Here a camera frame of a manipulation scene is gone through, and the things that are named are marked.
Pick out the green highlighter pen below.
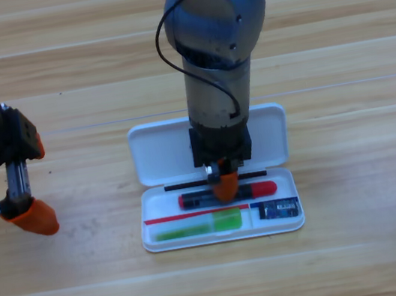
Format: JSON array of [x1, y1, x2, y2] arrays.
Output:
[[151, 206, 245, 245]]

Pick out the black marker with red cap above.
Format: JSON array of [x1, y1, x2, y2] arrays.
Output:
[[176, 177, 280, 213]]

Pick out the dark blue eraser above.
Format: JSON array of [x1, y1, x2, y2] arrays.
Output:
[[257, 195, 302, 223]]

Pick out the white Unitree pencil case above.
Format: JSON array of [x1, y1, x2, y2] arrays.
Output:
[[123, 100, 308, 256]]

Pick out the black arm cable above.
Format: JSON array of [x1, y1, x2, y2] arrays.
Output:
[[148, 0, 266, 129]]

